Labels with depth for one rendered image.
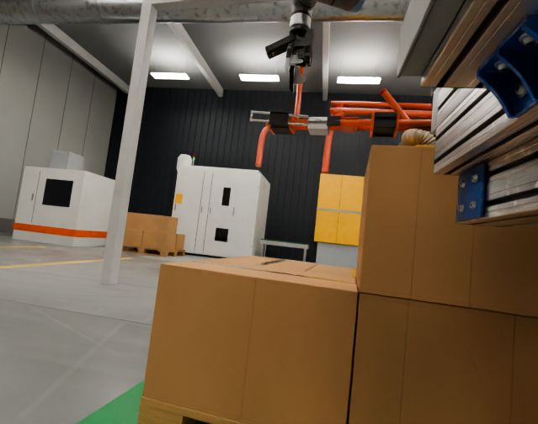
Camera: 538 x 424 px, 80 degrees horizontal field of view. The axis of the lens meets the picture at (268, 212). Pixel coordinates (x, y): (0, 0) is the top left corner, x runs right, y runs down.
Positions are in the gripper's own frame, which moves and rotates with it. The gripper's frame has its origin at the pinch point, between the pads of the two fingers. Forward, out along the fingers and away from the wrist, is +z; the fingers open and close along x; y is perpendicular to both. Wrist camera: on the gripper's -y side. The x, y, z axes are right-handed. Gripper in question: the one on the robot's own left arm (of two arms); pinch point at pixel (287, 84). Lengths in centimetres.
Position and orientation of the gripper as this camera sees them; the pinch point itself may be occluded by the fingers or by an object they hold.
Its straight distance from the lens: 123.8
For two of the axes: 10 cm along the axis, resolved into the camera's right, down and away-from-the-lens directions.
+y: 9.8, 0.9, -1.9
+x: 1.8, 1.0, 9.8
